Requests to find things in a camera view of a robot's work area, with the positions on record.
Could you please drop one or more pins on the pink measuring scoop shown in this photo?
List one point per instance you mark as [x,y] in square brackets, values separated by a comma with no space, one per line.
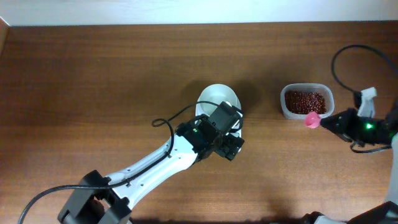
[312,120]

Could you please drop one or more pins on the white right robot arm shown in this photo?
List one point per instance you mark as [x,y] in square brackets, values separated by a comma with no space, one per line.
[355,177]

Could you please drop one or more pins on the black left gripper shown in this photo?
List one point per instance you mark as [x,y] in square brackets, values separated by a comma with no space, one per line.
[230,147]

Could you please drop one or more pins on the clear plastic bean container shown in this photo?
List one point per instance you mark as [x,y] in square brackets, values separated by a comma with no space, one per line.
[308,87]

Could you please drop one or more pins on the red beans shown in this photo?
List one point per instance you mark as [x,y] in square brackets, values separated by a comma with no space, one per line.
[300,102]

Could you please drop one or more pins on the white bowl on scale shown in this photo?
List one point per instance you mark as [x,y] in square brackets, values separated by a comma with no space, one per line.
[216,93]

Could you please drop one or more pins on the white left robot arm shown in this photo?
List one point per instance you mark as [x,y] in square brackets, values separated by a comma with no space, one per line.
[111,199]

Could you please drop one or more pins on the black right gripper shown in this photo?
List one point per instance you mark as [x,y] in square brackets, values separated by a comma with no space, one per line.
[344,118]

